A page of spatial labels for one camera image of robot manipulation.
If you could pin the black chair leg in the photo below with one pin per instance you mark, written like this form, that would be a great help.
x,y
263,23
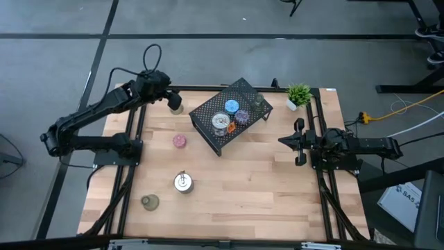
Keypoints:
x,y
295,5

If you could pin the black equipment case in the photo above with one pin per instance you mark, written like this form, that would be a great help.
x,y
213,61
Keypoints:
x,y
430,215

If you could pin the office chair base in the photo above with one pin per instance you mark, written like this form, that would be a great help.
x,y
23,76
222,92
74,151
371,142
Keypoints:
x,y
10,160

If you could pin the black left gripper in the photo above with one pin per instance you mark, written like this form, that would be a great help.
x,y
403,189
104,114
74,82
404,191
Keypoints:
x,y
152,85

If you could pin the white cardboard box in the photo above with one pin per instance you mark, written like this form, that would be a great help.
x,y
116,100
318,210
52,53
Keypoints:
x,y
399,205

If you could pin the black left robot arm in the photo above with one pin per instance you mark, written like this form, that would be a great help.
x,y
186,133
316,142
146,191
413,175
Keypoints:
x,y
86,111

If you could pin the black desk base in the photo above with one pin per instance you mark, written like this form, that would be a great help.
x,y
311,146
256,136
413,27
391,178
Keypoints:
x,y
409,89

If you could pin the black perforated metal shelf riser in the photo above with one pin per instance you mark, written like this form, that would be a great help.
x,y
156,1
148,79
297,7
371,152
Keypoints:
x,y
208,135

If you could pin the person's shoe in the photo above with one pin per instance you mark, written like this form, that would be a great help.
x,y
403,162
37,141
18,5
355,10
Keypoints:
x,y
436,57
430,32

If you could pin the green plant in white pot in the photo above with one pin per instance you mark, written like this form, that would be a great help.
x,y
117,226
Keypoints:
x,y
299,94

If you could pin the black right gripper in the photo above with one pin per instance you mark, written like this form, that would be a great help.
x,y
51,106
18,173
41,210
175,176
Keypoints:
x,y
312,144

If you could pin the black crossbeam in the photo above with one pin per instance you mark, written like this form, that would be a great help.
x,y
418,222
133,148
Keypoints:
x,y
52,243

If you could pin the ribbed glass candlestick holder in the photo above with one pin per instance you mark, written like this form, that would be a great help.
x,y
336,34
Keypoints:
x,y
178,112
150,202
258,100

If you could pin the black slanted desk leg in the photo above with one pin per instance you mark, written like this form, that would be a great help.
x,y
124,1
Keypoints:
x,y
399,177

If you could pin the silver metal bracket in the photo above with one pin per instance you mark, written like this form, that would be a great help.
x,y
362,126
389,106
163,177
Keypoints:
x,y
126,244
320,246

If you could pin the pink patterned candle tin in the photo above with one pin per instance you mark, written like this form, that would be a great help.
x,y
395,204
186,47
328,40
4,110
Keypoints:
x,y
179,141

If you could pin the silver candle can orange tag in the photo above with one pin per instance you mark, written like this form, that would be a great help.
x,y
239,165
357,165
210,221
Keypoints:
x,y
183,182
220,123

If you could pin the blue patterned candle tin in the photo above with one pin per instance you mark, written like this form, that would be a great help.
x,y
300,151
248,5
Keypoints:
x,y
231,107

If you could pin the black aluminium table frame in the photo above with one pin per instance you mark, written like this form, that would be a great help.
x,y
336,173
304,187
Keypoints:
x,y
201,88

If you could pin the dark floral patterned candle tin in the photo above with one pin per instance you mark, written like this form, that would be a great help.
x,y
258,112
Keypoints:
x,y
242,117

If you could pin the person's leg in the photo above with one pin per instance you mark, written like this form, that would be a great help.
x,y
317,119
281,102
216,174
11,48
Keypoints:
x,y
437,12

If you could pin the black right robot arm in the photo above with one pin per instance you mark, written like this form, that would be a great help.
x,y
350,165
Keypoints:
x,y
374,146

